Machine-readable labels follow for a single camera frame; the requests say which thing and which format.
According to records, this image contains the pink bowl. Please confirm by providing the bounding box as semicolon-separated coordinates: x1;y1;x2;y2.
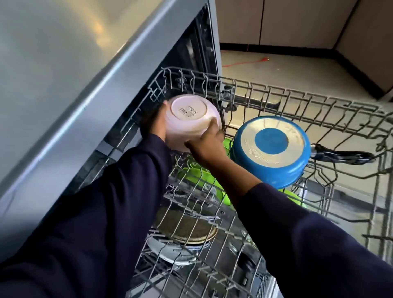
164;94;222;153

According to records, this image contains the tan speckled plate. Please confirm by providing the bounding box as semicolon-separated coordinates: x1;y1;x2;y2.
153;208;219;245

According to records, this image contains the orange cord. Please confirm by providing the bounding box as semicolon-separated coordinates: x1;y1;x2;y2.
221;56;271;68

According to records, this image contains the person's right hand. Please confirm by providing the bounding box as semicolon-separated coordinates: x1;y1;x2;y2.
184;118;231;169

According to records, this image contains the cream round plate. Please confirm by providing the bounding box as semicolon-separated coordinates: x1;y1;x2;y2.
147;236;212;266

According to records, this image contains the silver dishwasher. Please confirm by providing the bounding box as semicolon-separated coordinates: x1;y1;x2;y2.
0;0;393;298

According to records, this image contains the person's right forearm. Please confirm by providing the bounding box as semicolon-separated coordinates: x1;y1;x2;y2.
212;159;393;298

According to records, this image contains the person's left forearm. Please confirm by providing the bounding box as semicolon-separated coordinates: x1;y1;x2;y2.
0;133;174;298

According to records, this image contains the blue saucepan with black handle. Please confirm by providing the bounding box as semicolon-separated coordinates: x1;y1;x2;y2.
229;115;377;190

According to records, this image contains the person's left hand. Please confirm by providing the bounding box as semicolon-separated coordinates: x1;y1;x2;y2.
140;99;168;143

